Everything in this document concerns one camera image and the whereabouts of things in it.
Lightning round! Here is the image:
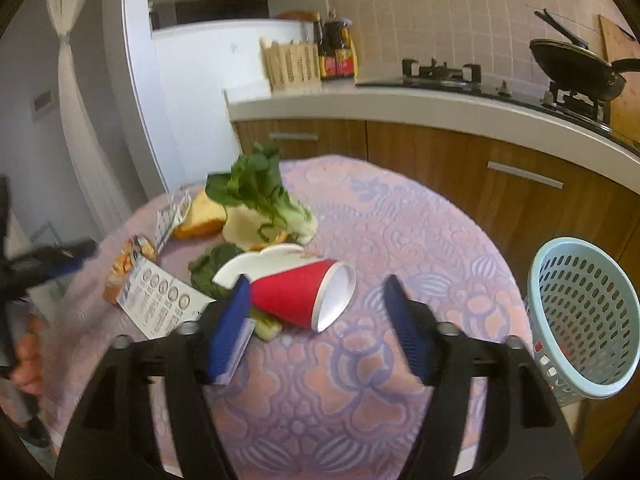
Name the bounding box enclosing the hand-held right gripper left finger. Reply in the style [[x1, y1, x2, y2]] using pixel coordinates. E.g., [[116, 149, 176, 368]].
[[54, 275, 252, 480]]

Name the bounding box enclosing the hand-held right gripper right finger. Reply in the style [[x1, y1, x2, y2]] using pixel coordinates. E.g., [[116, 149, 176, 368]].
[[382, 274, 586, 480]]

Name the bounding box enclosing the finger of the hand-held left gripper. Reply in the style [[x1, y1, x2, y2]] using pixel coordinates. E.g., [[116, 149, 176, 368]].
[[0, 239, 98, 306]]

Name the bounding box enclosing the green vegetable stalk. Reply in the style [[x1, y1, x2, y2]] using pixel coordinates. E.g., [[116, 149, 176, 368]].
[[250, 307, 283, 341]]

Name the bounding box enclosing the orange snack wrapper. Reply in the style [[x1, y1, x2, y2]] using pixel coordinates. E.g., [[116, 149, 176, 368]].
[[102, 235, 158, 306]]

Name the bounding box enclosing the red paper cup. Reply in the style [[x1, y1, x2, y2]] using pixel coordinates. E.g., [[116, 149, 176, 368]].
[[250, 258, 357, 333]]

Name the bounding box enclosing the dark green leaf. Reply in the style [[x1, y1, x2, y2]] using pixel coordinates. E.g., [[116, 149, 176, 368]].
[[188, 243, 246, 298]]

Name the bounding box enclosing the white plastic lid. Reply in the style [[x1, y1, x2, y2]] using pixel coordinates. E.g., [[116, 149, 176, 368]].
[[212, 243, 321, 291]]

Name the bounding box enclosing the pale bread slice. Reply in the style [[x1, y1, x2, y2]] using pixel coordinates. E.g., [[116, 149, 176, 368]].
[[222, 205, 281, 252]]

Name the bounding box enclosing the silver printed wrapper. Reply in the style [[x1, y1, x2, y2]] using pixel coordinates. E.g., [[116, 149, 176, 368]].
[[155, 195, 193, 253]]

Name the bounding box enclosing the light blue plastic basket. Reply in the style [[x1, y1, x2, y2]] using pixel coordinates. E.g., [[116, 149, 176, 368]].
[[524, 236, 640, 407]]

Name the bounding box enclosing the yellow bread slice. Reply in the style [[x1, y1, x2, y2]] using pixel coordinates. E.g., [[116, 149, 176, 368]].
[[173, 190, 228, 240]]

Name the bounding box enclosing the bok choy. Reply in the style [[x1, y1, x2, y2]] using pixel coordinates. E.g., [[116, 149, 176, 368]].
[[206, 142, 319, 246]]

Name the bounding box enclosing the person's left hand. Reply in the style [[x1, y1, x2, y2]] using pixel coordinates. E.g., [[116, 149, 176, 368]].
[[11, 312, 48, 396]]

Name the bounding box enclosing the pink floral printed blanket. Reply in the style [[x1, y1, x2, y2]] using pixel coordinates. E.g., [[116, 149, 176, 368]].
[[42, 155, 533, 480]]

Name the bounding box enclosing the white curtain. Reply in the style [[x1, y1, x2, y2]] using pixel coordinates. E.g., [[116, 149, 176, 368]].
[[42, 0, 133, 238]]

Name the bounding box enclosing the plain wooden cabinet panel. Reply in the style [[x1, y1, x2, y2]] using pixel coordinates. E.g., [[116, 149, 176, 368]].
[[366, 121, 487, 231]]

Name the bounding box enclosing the white kitchen counter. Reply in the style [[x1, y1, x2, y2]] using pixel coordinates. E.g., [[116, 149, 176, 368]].
[[227, 82, 640, 171]]

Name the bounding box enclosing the black glass gas stove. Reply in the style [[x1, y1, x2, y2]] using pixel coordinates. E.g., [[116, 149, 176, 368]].
[[357, 57, 616, 131]]

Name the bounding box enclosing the beige utensil basket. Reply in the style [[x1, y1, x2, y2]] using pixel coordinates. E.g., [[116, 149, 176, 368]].
[[260, 36, 322, 92]]

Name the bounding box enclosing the large soy sauce bottle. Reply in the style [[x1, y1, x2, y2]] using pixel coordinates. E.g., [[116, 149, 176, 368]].
[[321, 19, 355, 81]]

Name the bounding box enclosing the slim dark sauce bottle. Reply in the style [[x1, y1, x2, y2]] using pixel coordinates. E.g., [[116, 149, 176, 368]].
[[312, 14, 325, 79]]

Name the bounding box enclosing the black wok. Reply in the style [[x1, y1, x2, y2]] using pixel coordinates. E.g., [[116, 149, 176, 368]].
[[529, 39, 640, 102]]

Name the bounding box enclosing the wooden cutting board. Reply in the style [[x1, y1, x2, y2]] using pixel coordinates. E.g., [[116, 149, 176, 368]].
[[598, 14, 640, 143]]

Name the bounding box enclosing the wooden cabinet door long handle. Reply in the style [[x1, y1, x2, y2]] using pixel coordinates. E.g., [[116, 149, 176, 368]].
[[482, 144, 640, 301]]

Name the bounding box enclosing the wooden cabinet door short handle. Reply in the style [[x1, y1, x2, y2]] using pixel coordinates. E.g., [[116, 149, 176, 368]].
[[235, 120, 368, 161]]

